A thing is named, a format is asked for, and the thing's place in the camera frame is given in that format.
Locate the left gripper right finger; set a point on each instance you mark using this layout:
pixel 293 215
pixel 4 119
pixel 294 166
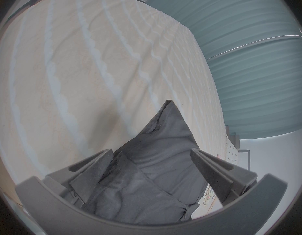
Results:
pixel 219 177

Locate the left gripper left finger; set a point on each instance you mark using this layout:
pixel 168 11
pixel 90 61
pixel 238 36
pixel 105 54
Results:
pixel 92 172

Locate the black garment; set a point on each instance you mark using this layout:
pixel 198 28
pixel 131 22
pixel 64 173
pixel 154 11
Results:
pixel 153 168

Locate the bed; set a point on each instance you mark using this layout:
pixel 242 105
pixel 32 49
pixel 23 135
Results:
pixel 92 70

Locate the white printed pyjama garment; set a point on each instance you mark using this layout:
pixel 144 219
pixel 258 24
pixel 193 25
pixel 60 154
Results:
pixel 209 201

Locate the white printed pillow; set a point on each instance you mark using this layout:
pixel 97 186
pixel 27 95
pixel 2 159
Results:
pixel 231 153

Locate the grey bedside table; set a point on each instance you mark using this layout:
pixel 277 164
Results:
pixel 237 142

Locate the blue-green curtain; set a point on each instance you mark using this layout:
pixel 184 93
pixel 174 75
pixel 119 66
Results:
pixel 226 13
pixel 258 89

